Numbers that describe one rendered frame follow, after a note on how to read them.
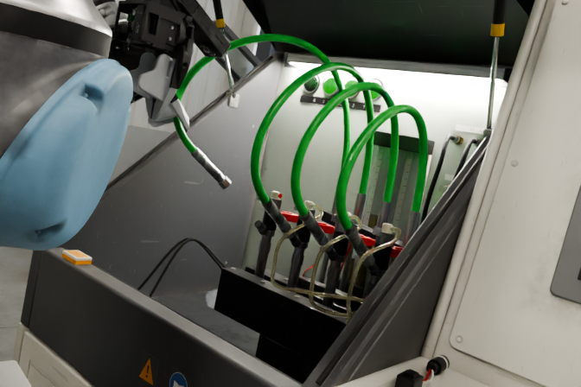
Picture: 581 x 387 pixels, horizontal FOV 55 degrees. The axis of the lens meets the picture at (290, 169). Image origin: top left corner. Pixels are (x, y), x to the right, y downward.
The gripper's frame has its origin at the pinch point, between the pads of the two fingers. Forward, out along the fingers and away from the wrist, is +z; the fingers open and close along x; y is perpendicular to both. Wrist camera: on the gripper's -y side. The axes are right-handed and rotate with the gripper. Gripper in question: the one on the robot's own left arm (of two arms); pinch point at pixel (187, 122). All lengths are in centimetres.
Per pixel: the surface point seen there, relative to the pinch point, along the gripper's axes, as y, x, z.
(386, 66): -43.4, -5.5, 11.3
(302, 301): 2.9, 10.8, 36.0
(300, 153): -6.5, 24.5, 15.3
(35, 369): 46, -13, 22
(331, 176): -24.9, -21.2, 25.4
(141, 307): 23.6, 12.4, 21.3
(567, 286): -20, 41, 47
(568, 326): -17, 41, 51
